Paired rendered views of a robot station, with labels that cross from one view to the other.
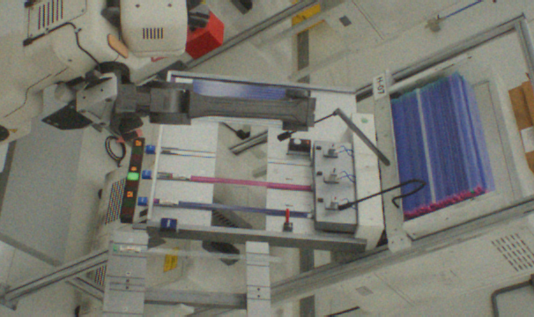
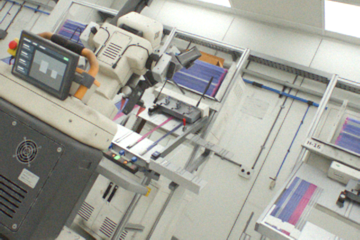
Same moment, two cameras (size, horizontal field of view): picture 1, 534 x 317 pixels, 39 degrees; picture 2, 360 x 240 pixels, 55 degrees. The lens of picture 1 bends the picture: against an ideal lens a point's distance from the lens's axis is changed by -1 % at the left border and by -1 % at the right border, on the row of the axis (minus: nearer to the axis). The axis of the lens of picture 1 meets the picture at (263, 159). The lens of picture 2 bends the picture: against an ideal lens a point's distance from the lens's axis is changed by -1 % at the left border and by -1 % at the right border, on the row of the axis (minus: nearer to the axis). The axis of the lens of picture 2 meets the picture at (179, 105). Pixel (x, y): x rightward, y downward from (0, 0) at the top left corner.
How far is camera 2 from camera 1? 157 cm
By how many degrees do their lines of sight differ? 41
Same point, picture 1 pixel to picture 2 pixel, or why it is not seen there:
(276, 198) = (168, 126)
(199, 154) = (127, 135)
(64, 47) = (138, 53)
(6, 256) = not seen: outside the picture
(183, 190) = (140, 146)
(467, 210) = (229, 77)
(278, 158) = (151, 117)
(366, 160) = (178, 96)
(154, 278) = (145, 203)
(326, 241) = (198, 124)
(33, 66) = (113, 83)
